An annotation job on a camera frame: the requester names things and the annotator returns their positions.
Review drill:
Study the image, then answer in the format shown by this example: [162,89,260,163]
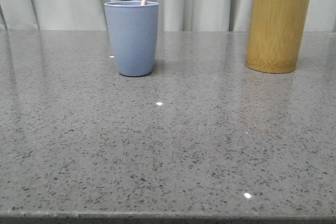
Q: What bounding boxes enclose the blue plastic cup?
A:
[104,1,159,77]

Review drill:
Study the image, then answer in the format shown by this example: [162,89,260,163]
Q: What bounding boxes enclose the bamboo cylinder holder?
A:
[245,0,310,73]

